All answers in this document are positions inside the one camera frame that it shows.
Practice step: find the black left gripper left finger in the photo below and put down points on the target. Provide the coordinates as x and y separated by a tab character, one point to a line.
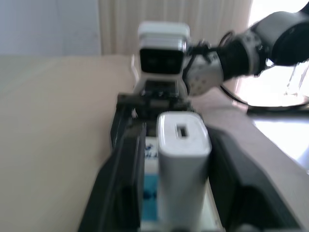
120	183

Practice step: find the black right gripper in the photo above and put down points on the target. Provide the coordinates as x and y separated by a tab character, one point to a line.
159	102

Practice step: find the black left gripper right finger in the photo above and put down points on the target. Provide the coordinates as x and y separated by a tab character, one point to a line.
241	178

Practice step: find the white USB charger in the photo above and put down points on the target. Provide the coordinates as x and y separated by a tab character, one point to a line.
181	169

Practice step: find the white power strip, blue label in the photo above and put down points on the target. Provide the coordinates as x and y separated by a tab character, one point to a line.
150	183

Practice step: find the beige curtain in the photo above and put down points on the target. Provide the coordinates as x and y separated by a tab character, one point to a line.
193	21

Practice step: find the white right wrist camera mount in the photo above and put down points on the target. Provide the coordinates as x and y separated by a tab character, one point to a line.
160	43

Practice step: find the right robot arm with camera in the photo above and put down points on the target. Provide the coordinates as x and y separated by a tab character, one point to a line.
265	105

